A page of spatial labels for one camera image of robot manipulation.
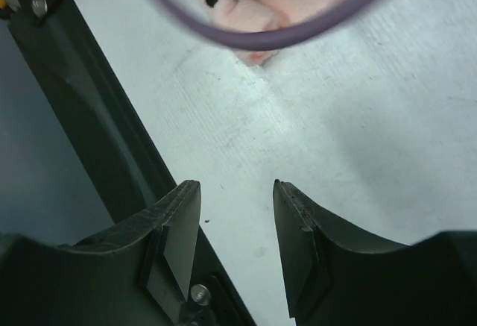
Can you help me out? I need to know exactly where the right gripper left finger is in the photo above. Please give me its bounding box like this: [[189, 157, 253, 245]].
[[1, 181, 200, 325]]

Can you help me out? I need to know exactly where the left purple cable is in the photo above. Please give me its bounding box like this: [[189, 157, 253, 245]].
[[132, 0, 411, 51]]

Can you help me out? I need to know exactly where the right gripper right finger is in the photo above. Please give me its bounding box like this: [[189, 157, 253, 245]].
[[273, 181, 476, 325]]

